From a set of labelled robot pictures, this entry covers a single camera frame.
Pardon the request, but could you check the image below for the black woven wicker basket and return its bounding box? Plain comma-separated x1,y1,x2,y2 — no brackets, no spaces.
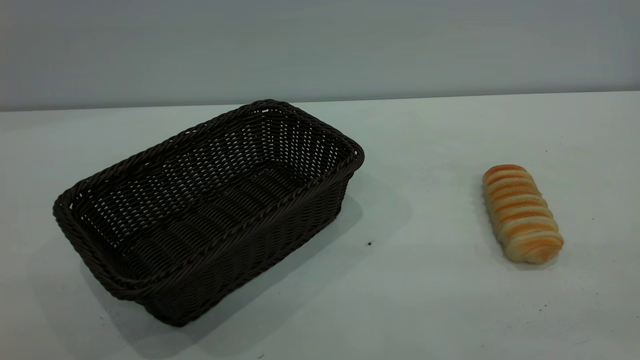
52,99,365,328

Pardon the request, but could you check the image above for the striped golden bread roll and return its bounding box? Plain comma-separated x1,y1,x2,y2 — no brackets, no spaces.
481,164,565,265

